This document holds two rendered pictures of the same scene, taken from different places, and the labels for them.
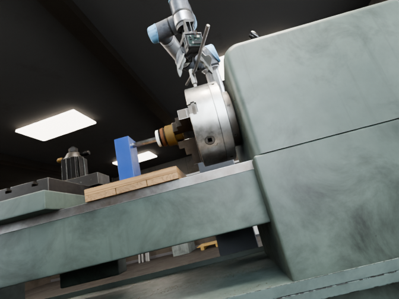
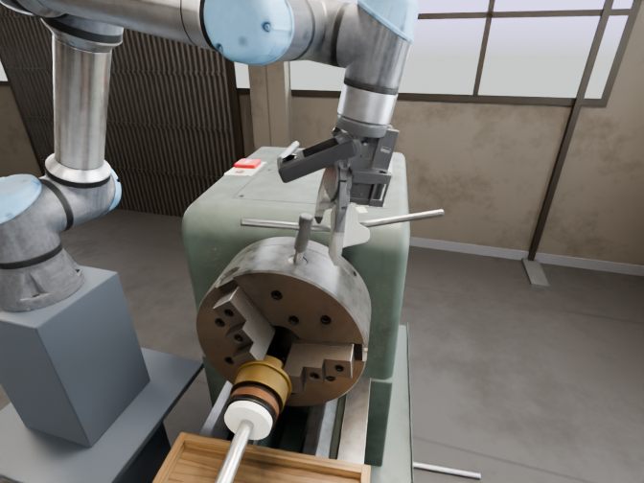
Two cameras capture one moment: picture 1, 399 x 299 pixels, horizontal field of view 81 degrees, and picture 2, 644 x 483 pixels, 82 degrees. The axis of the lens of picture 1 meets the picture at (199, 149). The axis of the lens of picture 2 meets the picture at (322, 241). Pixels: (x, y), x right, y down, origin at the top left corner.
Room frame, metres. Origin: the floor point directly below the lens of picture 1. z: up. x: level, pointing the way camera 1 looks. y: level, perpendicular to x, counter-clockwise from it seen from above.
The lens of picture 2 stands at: (0.73, 0.48, 1.55)
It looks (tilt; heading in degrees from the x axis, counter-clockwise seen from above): 28 degrees down; 277
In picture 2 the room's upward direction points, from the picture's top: straight up
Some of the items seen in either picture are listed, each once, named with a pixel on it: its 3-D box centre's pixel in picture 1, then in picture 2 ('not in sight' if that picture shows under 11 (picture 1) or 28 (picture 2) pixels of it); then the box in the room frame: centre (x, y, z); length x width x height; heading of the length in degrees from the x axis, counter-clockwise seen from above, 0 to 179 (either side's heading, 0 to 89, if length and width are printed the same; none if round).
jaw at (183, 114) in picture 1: (184, 120); (325, 360); (0.78, 0.03, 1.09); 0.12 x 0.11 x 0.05; 177
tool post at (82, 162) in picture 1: (75, 169); not in sight; (0.98, 0.56, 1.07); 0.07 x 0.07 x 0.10; 87
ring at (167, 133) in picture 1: (171, 134); (260, 390); (0.88, 0.09, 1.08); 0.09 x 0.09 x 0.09; 87
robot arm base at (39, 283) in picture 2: not in sight; (34, 268); (1.40, -0.08, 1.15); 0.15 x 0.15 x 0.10
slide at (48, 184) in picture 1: (66, 196); not in sight; (0.92, 0.56, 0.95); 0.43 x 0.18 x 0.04; 177
